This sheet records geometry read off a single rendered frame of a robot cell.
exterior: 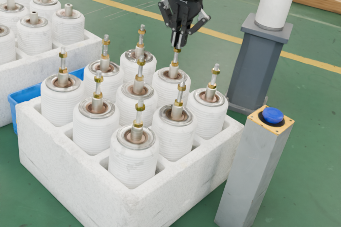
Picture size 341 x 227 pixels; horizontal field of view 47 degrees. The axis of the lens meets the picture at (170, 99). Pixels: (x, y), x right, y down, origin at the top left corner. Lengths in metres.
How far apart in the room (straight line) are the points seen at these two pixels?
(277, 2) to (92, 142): 0.69
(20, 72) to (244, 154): 0.64
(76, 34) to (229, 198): 0.67
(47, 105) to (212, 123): 0.37
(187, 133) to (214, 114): 0.10
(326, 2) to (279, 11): 1.46
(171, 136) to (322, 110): 0.84
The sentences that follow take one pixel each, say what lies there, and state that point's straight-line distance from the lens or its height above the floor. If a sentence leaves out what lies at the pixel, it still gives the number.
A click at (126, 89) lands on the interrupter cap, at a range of 0.89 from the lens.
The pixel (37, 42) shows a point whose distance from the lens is 1.17.
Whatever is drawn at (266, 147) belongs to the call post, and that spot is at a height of 0.27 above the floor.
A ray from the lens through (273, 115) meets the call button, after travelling 0.77.
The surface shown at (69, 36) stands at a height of 0.20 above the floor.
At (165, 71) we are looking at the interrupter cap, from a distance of 0.98.
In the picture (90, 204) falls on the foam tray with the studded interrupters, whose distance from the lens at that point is 0.85.
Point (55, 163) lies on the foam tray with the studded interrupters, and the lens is 0.90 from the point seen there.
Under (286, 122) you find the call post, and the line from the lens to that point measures 0.79.
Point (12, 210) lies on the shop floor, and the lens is 0.97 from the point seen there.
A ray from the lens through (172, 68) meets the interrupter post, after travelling 0.95.
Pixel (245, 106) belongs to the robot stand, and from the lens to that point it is 1.35.
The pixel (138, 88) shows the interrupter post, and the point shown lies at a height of 0.26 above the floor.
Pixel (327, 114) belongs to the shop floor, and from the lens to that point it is 1.53.
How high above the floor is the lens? 0.73
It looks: 33 degrees down
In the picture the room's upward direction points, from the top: 10 degrees clockwise
